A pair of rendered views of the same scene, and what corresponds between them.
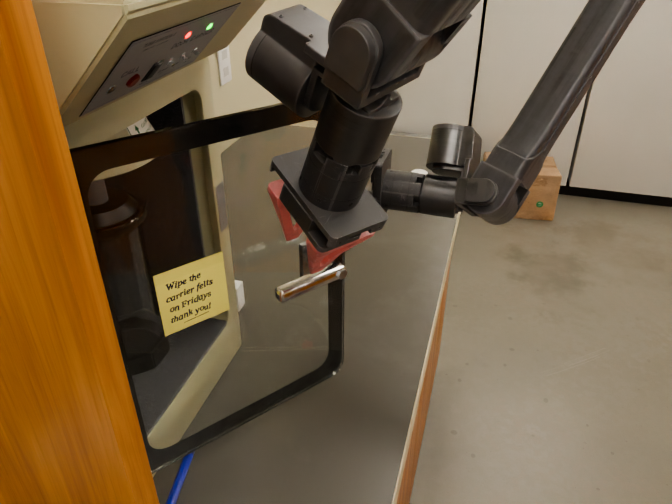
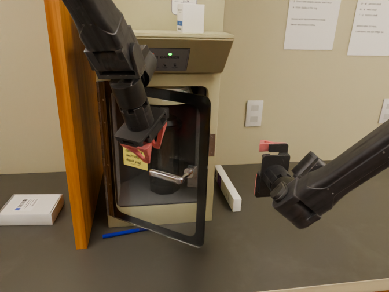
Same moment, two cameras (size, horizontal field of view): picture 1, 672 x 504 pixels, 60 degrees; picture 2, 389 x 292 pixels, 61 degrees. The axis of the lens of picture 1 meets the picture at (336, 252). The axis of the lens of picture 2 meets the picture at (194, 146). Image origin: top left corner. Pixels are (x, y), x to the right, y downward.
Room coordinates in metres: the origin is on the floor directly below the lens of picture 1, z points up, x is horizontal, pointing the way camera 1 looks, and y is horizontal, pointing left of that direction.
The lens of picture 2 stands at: (0.29, -0.62, 1.56)
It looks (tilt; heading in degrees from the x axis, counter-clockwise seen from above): 22 degrees down; 64
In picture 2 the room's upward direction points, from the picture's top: 2 degrees clockwise
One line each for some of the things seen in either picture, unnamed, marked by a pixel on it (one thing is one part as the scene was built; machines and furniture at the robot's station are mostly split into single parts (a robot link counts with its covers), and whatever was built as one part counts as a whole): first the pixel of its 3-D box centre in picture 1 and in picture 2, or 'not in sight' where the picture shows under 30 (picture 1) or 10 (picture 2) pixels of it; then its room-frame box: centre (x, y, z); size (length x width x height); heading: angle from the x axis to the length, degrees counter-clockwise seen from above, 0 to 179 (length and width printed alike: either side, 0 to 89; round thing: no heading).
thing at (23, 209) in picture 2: not in sight; (32, 208); (0.22, 0.41, 0.96); 0.16 x 0.12 x 0.04; 159
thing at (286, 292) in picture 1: (304, 274); (171, 173); (0.55, 0.04, 1.20); 0.10 x 0.05 x 0.03; 128
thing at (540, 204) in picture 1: (517, 185); not in sight; (3.07, -1.06, 0.14); 0.41 x 0.33 x 0.29; 80
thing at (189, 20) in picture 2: not in sight; (190, 18); (0.63, 0.13, 1.54); 0.05 x 0.05 x 0.06; 82
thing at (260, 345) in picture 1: (236, 292); (152, 165); (0.53, 0.11, 1.19); 0.30 x 0.01 x 0.40; 128
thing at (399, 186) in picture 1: (397, 190); (277, 179); (0.76, -0.09, 1.20); 0.07 x 0.07 x 0.10; 73
